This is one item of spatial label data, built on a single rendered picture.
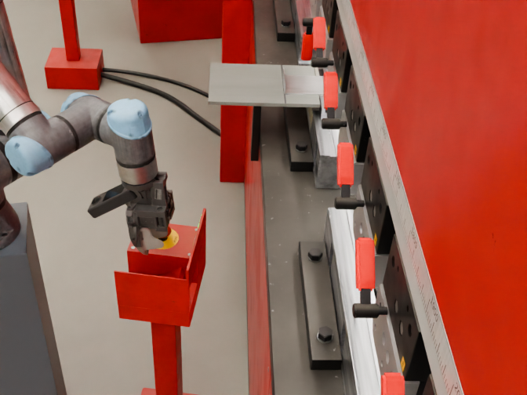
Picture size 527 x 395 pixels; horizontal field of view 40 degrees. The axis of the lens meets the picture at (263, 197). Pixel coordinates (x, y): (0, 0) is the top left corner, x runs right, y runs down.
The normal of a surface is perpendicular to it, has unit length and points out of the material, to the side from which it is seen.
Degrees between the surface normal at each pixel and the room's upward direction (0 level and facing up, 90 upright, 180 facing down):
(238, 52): 90
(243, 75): 0
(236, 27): 90
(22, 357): 90
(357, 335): 0
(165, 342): 90
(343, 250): 0
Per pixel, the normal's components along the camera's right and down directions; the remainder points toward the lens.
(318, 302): 0.05, -0.77
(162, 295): -0.11, 0.63
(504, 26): -1.00, -0.02
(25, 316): 0.23, 0.63
